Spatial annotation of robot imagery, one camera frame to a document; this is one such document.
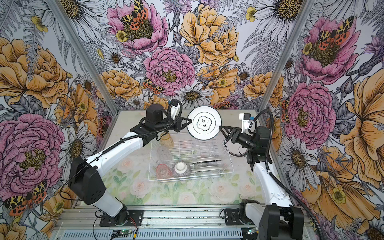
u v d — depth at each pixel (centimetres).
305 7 72
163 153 86
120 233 71
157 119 63
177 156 96
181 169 83
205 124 76
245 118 67
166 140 93
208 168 78
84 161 45
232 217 74
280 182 46
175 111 69
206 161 80
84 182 44
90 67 94
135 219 74
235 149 100
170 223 74
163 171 85
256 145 60
